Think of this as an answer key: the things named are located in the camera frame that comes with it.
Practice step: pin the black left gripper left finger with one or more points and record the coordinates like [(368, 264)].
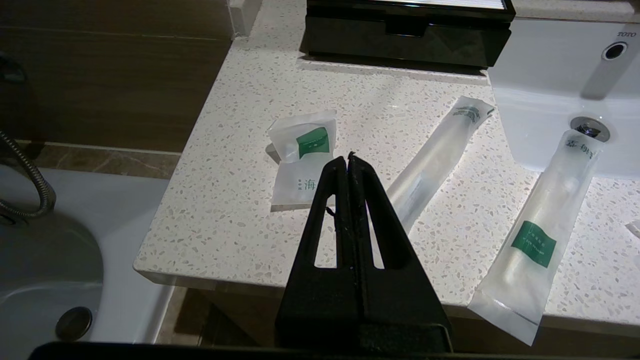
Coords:
[(300, 310)]

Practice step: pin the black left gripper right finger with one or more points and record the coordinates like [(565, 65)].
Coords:
[(410, 310)]

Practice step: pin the long clear toothbrush packet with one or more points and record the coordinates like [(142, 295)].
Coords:
[(435, 155)]

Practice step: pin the black pull-out drawer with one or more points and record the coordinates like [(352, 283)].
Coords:
[(450, 47)]

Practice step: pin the black glossy storage box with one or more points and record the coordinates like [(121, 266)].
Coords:
[(350, 10)]

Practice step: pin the folded sachet with green label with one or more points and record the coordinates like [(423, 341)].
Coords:
[(300, 175)]

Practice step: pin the long packet with green label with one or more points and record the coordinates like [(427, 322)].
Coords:
[(540, 245)]

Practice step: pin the white bathtub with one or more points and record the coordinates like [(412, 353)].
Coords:
[(115, 225)]

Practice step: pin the round bathtub drain plug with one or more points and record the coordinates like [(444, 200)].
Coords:
[(74, 324)]

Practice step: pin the chrome sink drain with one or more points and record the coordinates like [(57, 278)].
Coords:
[(592, 129)]

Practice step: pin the white ceramic sink basin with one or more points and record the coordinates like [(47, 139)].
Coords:
[(540, 75)]

